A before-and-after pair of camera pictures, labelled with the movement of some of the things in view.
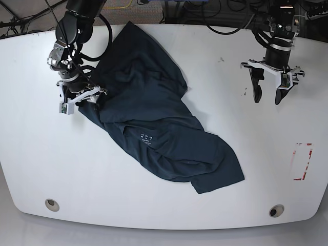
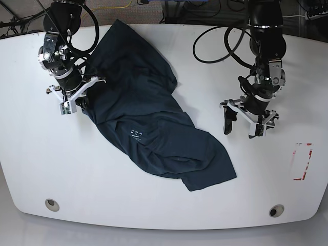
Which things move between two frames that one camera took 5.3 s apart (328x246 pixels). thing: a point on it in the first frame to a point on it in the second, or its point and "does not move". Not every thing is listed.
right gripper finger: x=256 y=75 to x=229 y=116
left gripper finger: x=96 y=106 to x=85 y=103
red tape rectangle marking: x=294 y=153 does not move
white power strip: x=308 y=17 does not move
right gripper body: x=286 y=77 to x=253 y=108
